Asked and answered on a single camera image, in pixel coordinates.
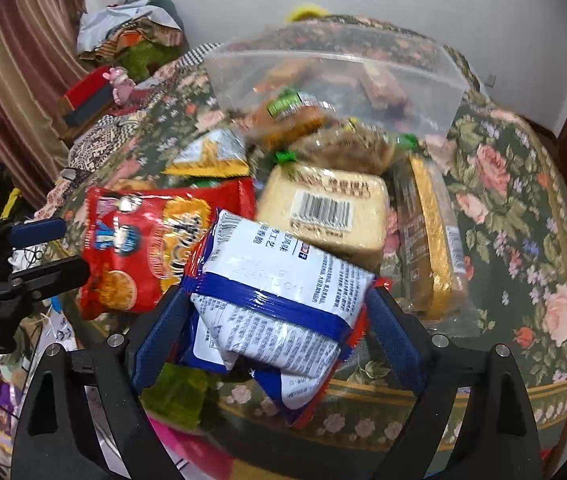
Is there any long gold-edged cake packet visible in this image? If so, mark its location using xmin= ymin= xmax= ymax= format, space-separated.
xmin=392 ymin=155 xmax=480 ymax=338

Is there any yellow curved tube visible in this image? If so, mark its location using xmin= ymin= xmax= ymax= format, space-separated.
xmin=285 ymin=2 xmax=330 ymax=23

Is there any bread slice packet with barcode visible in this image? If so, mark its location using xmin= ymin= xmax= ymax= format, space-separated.
xmin=256 ymin=162 xmax=389 ymax=272

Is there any clear plastic storage bin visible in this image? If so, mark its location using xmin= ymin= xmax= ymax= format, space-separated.
xmin=204 ymin=16 xmax=469 ymax=138

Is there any pile of clothes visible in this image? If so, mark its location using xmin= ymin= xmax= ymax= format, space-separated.
xmin=76 ymin=0 xmax=188 ymax=82

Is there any green floral bedspread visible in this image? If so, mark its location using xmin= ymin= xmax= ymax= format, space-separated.
xmin=52 ymin=14 xmax=567 ymax=480

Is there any patchwork checkered quilt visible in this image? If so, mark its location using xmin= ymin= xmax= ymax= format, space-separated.
xmin=34 ymin=42 xmax=220 ymax=220

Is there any red box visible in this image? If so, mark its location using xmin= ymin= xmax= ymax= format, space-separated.
xmin=58 ymin=65 xmax=110 ymax=113

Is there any clear gold cake packet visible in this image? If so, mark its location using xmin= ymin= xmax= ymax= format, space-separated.
xmin=358 ymin=62 xmax=413 ymax=116

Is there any striped red curtain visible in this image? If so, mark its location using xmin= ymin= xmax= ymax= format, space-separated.
xmin=0 ymin=0 xmax=86 ymax=206

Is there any yellow fries snack packet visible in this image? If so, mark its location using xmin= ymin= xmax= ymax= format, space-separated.
xmin=164 ymin=129 xmax=250 ymax=179

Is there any orange snack bar packet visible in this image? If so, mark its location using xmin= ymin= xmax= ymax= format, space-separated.
xmin=253 ymin=58 xmax=315 ymax=93

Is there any green-label bread packet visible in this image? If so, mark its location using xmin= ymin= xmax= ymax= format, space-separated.
xmin=247 ymin=88 xmax=335 ymax=151

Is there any brown bread packet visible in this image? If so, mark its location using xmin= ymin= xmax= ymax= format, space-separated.
xmin=288 ymin=120 xmax=398 ymax=176

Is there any pink plush toy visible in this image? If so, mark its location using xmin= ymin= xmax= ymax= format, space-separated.
xmin=102 ymin=66 xmax=136 ymax=106

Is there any blue white cracker packet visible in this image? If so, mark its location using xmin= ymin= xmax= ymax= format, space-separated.
xmin=180 ymin=210 xmax=375 ymax=427

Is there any red noodle snack packet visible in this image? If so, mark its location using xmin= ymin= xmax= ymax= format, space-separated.
xmin=80 ymin=177 xmax=256 ymax=320

